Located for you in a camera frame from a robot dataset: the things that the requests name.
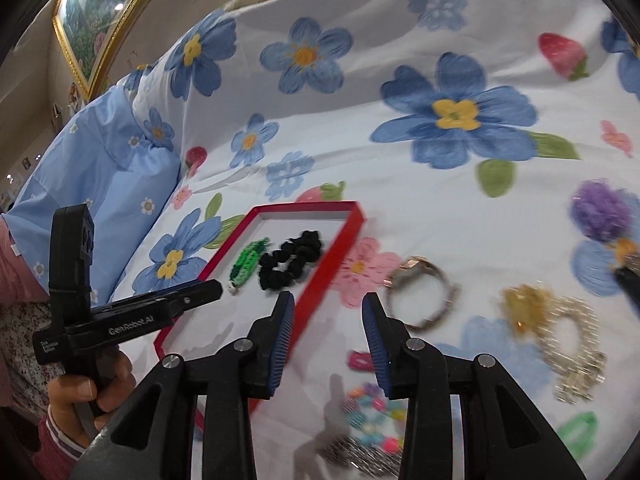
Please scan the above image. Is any pink hair clip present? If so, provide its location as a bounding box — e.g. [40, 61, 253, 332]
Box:
[346, 351, 374, 373]

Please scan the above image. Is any rose gold wristwatch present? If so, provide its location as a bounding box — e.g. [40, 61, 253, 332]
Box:
[383, 256, 461, 334]

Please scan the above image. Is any silver chain bracelet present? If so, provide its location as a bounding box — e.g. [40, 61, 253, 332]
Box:
[319, 435, 404, 478]

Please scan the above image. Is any yellow translucent hair claw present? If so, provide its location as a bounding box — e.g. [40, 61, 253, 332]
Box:
[501, 284, 552, 337]

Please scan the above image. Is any green hair clip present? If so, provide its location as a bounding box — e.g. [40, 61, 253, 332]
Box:
[556, 412, 598, 460]

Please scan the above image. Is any pink sleeve forearm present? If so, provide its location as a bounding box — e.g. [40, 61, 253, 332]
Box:
[1, 223, 85, 479]

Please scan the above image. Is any red shallow jewelry tray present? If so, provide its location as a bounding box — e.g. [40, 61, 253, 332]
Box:
[154, 200, 364, 360]

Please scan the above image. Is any person's left hand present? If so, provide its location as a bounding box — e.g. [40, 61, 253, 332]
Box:
[48, 351, 136, 448]

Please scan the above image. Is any black velvet scrunchie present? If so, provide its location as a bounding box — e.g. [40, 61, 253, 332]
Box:
[258, 231, 323, 292]

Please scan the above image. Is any light blue pillow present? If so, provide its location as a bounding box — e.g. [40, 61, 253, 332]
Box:
[1, 87, 180, 306]

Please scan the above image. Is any floral white bedsheet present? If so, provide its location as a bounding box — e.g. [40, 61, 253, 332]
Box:
[117, 0, 639, 479]

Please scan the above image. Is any black hair claw clip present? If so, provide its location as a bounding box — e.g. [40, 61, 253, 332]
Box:
[614, 252, 640, 309]

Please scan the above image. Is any purple mesh scrunchie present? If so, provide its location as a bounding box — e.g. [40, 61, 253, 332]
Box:
[570, 180, 631, 243]

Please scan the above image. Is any gold framed painting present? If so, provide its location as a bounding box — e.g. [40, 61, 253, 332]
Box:
[52, 0, 150, 101]

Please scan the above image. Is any green woven bracelet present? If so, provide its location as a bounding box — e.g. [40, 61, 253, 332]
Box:
[226, 237, 272, 295]

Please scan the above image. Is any colorful bead bracelet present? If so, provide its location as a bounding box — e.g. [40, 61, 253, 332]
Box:
[342, 382, 407, 456]

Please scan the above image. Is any pearl bead bracelet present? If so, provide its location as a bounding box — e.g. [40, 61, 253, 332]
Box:
[537, 294, 609, 404]

